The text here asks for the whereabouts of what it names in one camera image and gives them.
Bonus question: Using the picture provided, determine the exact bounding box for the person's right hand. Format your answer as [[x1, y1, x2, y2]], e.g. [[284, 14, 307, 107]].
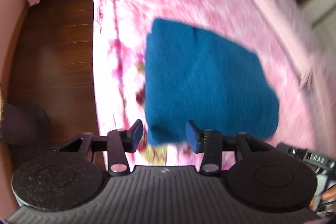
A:
[[309, 185, 335, 213]]

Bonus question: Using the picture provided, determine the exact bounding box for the blue knit sweater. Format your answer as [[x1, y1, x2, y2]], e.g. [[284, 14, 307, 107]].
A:
[[145, 19, 280, 145]]

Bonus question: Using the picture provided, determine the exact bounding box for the pink pillow far side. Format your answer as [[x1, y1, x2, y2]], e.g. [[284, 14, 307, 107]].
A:
[[253, 0, 335, 109]]

